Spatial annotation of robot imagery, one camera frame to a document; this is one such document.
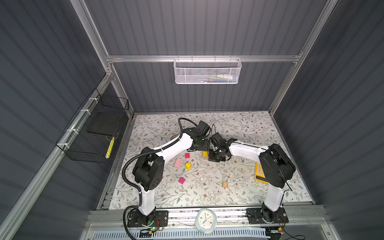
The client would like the yellow calculator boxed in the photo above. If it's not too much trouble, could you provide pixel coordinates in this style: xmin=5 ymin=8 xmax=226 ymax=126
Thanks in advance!
xmin=255 ymin=162 xmax=269 ymax=184

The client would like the magenta square block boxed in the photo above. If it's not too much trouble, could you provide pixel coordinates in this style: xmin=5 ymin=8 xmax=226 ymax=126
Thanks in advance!
xmin=179 ymin=177 xmax=186 ymax=185

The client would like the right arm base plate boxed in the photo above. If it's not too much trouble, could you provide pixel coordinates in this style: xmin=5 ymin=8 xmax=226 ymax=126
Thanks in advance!
xmin=246 ymin=205 xmax=289 ymax=224

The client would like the white wire mesh basket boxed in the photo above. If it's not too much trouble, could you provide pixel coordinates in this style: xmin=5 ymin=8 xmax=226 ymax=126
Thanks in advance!
xmin=173 ymin=58 xmax=242 ymax=85

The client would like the light pink rectangular block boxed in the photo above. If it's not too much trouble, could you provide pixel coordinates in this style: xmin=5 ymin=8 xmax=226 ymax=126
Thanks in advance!
xmin=174 ymin=158 xmax=182 ymax=168

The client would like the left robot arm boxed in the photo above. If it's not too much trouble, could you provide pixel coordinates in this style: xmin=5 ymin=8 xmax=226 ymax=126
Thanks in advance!
xmin=133 ymin=118 xmax=211 ymax=216

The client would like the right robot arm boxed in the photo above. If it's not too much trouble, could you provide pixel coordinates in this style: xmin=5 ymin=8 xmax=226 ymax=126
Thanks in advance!
xmin=209 ymin=133 xmax=296 ymax=212

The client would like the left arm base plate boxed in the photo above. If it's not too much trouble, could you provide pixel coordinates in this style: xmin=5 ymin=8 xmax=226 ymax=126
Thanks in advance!
xmin=127 ymin=209 xmax=169 ymax=228

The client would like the white round clock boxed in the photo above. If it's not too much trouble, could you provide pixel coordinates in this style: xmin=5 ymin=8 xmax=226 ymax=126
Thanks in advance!
xmin=195 ymin=208 xmax=217 ymax=235

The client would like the black foam pad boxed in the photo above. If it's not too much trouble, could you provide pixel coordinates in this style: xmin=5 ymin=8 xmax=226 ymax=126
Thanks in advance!
xmin=87 ymin=112 xmax=121 ymax=136

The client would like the black corrugated cable hose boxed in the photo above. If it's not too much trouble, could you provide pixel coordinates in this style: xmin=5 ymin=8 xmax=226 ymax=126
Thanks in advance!
xmin=121 ymin=117 xmax=199 ymax=240

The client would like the black wire basket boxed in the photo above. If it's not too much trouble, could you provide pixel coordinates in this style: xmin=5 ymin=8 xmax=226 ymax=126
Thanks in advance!
xmin=56 ymin=90 xmax=130 ymax=164

